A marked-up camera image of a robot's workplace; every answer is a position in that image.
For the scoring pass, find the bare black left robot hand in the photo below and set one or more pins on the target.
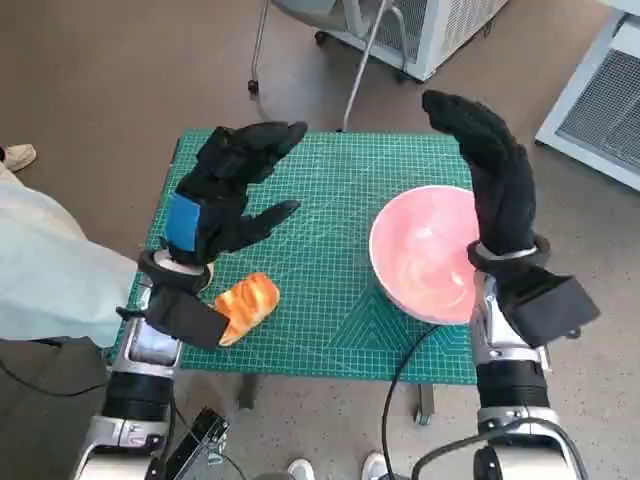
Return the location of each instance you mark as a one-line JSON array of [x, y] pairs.
[[220, 200]]

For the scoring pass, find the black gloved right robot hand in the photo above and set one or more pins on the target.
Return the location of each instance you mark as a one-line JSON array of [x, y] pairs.
[[500, 185]]

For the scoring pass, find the pink bowl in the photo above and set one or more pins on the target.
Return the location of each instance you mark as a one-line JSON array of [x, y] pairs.
[[420, 250]]

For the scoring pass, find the orange toy bread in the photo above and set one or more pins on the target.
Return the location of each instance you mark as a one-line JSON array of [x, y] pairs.
[[250, 300]]

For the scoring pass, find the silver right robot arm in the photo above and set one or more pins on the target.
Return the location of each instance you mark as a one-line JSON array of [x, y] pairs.
[[510, 390]]

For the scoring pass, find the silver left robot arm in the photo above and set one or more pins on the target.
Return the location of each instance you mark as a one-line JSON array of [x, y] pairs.
[[135, 395]]

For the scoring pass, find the green cutting mat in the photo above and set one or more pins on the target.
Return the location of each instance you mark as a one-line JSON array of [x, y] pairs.
[[325, 200]]

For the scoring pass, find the white ventilated cabinet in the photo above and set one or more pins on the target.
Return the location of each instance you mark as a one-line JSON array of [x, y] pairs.
[[430, 30], [600, 110]]

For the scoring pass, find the person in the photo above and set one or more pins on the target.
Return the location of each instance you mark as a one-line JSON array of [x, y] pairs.
[[50, 260]]

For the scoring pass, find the small metal-legged table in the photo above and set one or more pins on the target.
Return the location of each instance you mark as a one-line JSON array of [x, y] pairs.
[[247, 395]]

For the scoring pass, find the grey chair with metal legs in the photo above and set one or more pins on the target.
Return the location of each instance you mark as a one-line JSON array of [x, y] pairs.
[[310, 12]]

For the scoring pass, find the black metal stand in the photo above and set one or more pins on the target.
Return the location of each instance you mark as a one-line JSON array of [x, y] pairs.
[[200, 440]]

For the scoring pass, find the white shoe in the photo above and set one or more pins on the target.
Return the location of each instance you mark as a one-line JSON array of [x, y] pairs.
[[301, 471], [374, 467]]

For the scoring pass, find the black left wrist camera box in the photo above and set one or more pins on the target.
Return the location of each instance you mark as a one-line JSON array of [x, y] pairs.
[[185, 315]]

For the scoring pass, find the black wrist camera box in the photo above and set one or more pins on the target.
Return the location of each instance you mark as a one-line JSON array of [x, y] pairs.
[[550, 305], [185, 315]]

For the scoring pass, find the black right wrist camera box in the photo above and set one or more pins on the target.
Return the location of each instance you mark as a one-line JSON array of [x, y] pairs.
[[550, 305]]

